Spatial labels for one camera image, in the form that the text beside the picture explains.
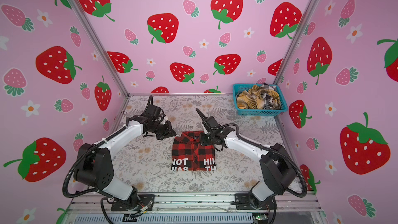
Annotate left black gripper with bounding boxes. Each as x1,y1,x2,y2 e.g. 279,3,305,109
152,121,178,140

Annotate red black plaid shirt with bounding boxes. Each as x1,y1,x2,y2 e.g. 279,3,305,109
171,131,217,171

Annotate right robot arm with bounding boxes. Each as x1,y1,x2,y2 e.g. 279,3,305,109
199,113,307,209

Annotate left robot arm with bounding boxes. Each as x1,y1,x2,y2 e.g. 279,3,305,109
62,104,176,210

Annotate teal plastic basket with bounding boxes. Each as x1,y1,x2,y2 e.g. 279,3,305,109
233,84,288,116

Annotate yellow plaid shirt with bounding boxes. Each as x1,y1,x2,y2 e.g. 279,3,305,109
236,84,282,110

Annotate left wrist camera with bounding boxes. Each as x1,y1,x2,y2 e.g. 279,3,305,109
143,105,165,121

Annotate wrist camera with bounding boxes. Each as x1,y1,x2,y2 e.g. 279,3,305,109
203,116,220,132
143,105,165,121

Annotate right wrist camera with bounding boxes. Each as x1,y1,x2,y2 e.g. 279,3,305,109
203,116,220,132

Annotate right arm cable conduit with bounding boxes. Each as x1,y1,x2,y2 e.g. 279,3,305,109
195,108,308,224

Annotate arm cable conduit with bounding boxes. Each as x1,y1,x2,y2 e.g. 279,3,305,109
195,108,308,224
62,95,154,224

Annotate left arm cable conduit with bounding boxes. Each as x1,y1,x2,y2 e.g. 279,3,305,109
62,95,154,224

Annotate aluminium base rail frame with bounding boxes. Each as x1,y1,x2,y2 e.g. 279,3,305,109
59,192,328,224

